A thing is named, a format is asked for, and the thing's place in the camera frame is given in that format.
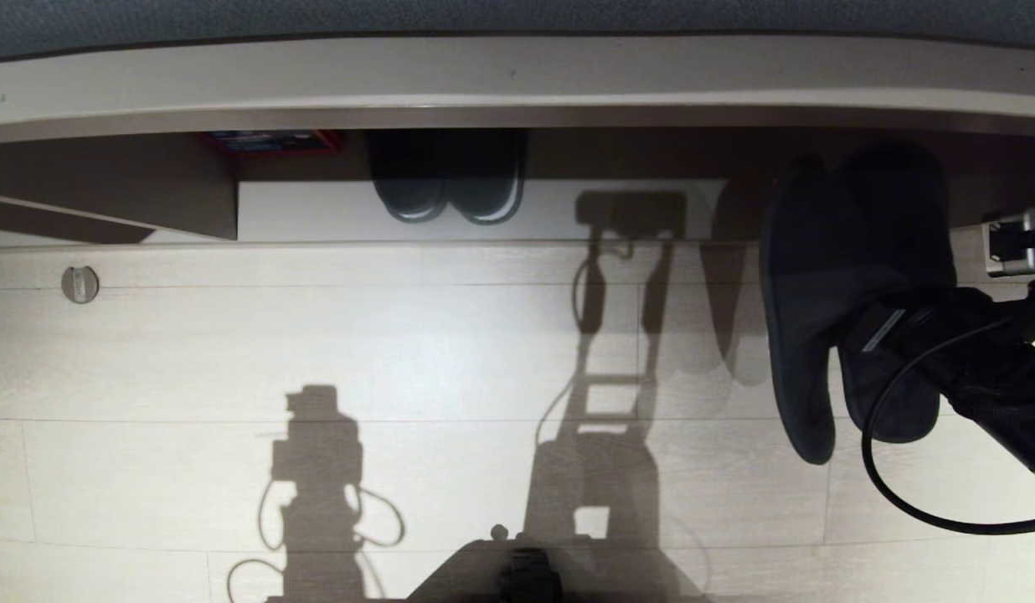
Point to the beige shoe shelf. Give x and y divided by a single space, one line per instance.
484 79

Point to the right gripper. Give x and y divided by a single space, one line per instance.
928 335

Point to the red and blue box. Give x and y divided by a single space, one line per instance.
270 142

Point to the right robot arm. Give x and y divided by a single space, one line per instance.
1013 419

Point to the dark slipper with white sole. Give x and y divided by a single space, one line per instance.
484 186
410 184

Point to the dark blue slipper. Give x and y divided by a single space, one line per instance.
798 335
894 226

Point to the round metal floor stopper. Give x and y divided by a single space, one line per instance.
80 285

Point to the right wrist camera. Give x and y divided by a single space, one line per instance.
1013 244

